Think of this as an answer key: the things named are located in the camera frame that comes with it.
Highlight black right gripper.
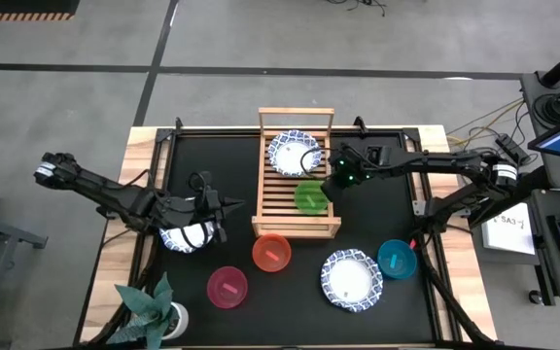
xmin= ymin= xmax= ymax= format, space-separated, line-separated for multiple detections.
xmin=320 ymin=143 xmax=374 ymax=203

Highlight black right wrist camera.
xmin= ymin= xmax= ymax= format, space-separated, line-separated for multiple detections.
xmin=367 ymin=144 xmax=392 ymax=164

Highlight pink plastic bowl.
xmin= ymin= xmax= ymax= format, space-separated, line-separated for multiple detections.
xmin=206 ymin=265 xmax=250 ymax=310

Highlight black aluminium table frame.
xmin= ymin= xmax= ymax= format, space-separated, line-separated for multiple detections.
xmin=128 ymin=116 xmax=500 ymax=350

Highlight wooden slatted shelf rack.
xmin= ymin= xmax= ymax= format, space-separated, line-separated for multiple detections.
xmin=252 ymin=107 xmax=343 ymax=240

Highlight grey metal cart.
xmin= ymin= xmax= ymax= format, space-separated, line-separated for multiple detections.
xmin=0 ymin=208 xmax=51 ymax=344

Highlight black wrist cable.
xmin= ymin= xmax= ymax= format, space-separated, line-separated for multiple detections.
xmin=300 ymin=147 xmax=333 ymax=179
xmin=186 ymin=171 xmax=210 ymax=194

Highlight orange plastic bowl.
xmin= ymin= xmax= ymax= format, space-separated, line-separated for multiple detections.
xmin=251 ymin=233 xmax=293 ymax=273

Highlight green plant in white pot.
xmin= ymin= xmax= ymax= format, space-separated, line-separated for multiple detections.
xmin=107 ymin=271 xmax=190 ymax=350

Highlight yellow floor cable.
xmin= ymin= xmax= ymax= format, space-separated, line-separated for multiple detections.
xmin=447 ymin=99 xmax=525 ymax=150

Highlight black table mat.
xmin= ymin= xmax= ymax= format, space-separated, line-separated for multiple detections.
xmin=156 ymin=133 xmax=437 ymax=346

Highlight black floor cables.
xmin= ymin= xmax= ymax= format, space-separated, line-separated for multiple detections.
xmin=326 ymin=0 xmax=389 ymax=18

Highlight green plastic bowl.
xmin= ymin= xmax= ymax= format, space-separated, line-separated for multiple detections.
xmin=293 ymin=179 xmax=333 ymax=216

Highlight white paper sheet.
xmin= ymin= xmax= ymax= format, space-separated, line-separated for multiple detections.
xmin=481 ymin=209 xmax=538 ymax=257

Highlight teal plastic bowl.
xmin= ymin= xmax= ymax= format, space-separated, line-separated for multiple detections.
xmin=376 ymin=238 xmax=419 ymax=281

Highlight hazard-striped black floor mat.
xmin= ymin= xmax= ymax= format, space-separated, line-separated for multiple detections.
xmin=0 ymin=0 xmax=81 ymax=22

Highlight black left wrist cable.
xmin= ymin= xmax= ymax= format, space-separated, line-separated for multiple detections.
xmin=186 ymin=171 xmax=210 ymax=194

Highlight blue patterned paper plate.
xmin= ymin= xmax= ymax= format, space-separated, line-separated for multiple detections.
xmin=266 ymin=129 xmax=323 ymax=178
xmin=320 ymin=248 xmax=385 ymax=313
xmin=158 ymin=221 xmax=219 ymax=255

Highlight black power strip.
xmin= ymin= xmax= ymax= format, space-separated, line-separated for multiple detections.
xmin=496 ymin=133 xmax=532 ymax=166

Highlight black braided cable bundle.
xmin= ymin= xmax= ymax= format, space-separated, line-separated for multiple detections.
xmin=95 ymin=232 xmax=158 ymax=347
xmin=418 ymin=232 xmax=493 ymax=349

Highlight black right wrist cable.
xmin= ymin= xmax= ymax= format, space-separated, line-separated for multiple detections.
xmin=300 ymin=147 xmax=333 ymax=179

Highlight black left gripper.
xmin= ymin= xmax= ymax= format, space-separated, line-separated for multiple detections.
xmin=164 ymin=171 xmax=246 ymax=245

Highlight coiled black cable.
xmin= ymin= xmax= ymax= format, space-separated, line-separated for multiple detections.
xmin=532 ymin=91 xmax=560 ymax=130

